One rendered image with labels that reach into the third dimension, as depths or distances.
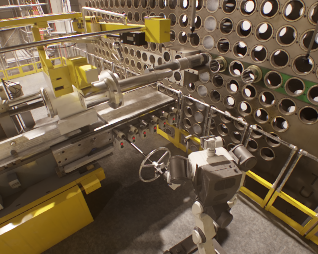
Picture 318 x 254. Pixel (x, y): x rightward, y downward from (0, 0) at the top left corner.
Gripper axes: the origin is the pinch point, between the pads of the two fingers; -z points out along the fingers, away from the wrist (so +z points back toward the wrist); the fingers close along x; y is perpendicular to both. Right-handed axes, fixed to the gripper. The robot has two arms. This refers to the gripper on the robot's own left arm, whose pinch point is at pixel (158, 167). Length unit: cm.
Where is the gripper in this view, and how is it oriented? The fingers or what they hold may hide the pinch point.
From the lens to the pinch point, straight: 180.2
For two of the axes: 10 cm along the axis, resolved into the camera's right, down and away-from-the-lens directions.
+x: 7.6, -3.7, 5.3
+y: 0.0, -8.2, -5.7
